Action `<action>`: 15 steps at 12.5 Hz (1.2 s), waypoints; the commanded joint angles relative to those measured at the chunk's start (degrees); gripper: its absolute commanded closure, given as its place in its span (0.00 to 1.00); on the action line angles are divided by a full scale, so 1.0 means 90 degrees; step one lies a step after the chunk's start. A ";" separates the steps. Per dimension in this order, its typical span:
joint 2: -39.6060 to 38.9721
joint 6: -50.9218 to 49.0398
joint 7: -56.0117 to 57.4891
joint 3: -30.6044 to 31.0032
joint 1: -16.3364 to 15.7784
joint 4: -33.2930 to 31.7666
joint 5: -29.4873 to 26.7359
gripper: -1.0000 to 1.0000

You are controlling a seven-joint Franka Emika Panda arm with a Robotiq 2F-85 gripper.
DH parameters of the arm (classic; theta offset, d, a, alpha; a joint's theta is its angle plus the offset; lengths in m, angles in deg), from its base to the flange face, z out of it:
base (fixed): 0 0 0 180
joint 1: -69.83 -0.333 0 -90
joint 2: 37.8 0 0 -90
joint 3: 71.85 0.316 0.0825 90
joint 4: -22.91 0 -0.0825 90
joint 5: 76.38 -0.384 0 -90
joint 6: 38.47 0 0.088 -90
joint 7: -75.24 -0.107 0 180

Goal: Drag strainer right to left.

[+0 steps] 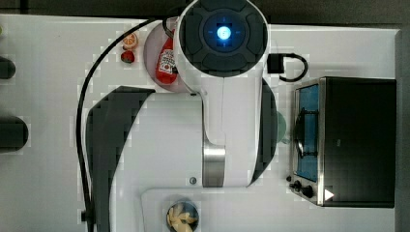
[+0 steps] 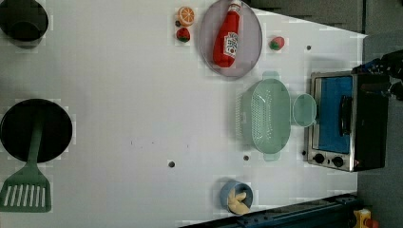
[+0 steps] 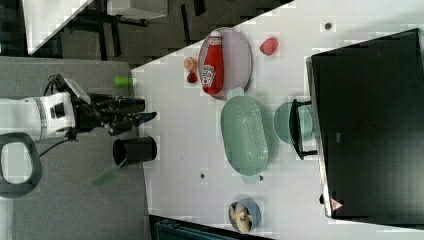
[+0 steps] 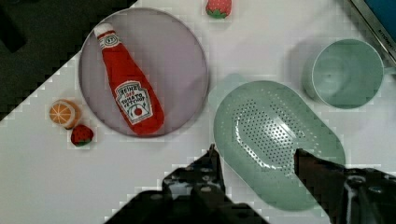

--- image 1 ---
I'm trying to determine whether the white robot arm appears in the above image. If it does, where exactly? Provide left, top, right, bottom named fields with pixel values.
left=109, top=0, right=277, bottom=232

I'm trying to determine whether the red ketchup bottle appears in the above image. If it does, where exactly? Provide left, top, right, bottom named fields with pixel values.
left=156, top=38, right=177, bottom=84

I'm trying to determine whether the green round plate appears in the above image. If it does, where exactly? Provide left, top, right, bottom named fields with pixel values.
left=278, top=112, right=290, bottom=144

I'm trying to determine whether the pink oval plate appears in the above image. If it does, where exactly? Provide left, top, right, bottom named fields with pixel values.
left=143, top=20, right=189, bottom=93

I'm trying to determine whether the small red strawberry toy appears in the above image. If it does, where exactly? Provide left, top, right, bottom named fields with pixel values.
left=121, top=50, right=135, bottom=64

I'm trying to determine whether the blue bowl with chips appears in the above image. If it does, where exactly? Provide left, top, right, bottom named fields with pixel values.
left=166, top=201, right=199, bottom=232

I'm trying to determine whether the black toaster oven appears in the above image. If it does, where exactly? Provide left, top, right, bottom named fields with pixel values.
left=286, top=76, right=396, bottom=208

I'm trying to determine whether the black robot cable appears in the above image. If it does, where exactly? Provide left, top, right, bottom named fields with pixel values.
left=75, top=17, right=159, bottom=232

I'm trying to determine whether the large black cylinder post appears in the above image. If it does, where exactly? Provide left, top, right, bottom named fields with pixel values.
left=0, top=116, right=29, bottom=153

